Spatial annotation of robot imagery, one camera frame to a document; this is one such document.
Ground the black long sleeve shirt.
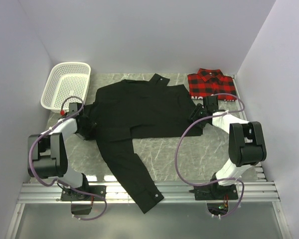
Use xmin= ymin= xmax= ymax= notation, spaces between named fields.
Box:
xmin=83 ymin=74 xmax=202 ymax=213

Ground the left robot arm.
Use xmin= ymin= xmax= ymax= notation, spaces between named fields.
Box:
xmin=27 ymin=117 xmax=96 ymax=200

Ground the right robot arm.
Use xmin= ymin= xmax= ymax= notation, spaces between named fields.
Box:
xmin=189 ymin=104 xmax=267 ymax=199

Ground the folded black shirt under plaid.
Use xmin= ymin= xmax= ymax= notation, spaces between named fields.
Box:
xmin=191 ymin=95 xmax=236 ymax=102

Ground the red black plaid shirt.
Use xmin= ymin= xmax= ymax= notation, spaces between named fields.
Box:
xmin=187 ymin=68 xmax=237 ymax=97

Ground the white perforated plastic basket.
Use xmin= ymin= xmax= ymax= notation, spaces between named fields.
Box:
xmin=40 ymin=62 xmax=91 ymax=113

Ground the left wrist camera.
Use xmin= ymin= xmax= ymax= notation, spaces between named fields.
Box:
xmin=60 ymin=103 xmax=82 ymax=117

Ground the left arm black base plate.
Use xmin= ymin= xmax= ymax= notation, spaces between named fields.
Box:
xmin=60 ymin=185 xmax=106 ymax=202

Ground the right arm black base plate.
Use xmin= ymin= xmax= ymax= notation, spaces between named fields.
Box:
xmin=189 ymin=183 xmax=238 ymax=201

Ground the black box under rail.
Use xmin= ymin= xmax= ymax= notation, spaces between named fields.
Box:
xmin=71 ymin=204 xmax=92 ymax=216

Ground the aluminium front rail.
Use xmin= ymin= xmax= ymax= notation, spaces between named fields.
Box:
xmin=17 ymin=181 xmax=280 ymax=204

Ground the aluminium rail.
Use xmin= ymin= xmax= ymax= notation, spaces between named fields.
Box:
xmin=17 ymin=181 xmax=280 ymax=204
xmin=228 ymin=74 xmax=267 ymax=181

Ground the aluminium right side rail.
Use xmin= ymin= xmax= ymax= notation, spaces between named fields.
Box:
xmin=228 ymin=74 xmax=267 ymax=181

